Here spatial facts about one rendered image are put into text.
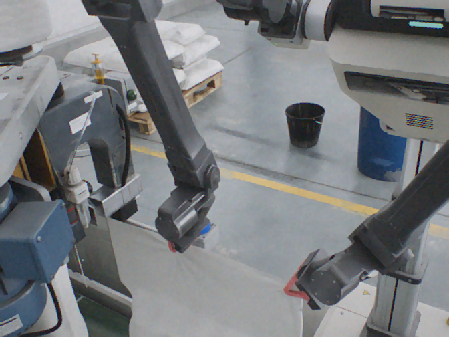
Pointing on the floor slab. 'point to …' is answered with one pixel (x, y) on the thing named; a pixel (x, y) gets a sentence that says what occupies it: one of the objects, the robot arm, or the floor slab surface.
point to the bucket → (305, 123)
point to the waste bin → (379, 150)
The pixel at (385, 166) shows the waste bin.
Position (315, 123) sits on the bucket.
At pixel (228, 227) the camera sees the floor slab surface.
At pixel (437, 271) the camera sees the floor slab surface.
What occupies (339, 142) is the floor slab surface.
